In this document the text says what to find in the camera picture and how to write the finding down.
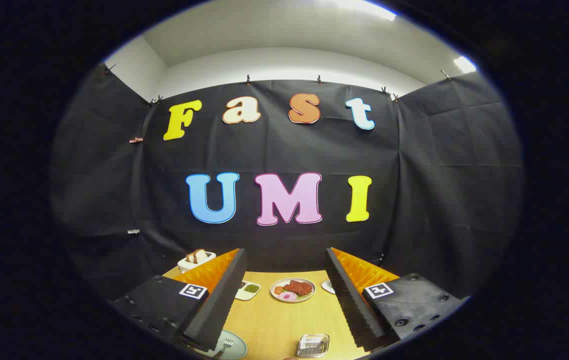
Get white divided condiment dish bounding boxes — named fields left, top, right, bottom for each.
left=234, top=281, right=262, bottom=301

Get small ceiling light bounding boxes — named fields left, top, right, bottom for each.
left=453, top=56, right=478, bottom=74

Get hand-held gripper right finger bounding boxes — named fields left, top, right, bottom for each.
left=324, top=246, right=465, bottom=353

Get white toaster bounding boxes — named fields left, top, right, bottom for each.
left=178, top=251, right=217, bottom=273

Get white oval food plate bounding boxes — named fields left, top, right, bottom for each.
left=270, top=277, right=317, bottom=304

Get metal wire basket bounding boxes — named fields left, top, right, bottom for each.
left=296, top=333, right=330, bottom=359

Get brown meat pieces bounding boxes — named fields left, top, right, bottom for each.
left=283, top=280, right=314, bottom=297

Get pale green round plate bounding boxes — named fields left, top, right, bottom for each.
left=204, top=329, right=248, bottom=360

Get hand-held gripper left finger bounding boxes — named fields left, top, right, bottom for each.
left=112, top=247, right=249, bottom=353

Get silver fork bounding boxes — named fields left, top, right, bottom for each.
left=213, top=338, right=234, bottom=360

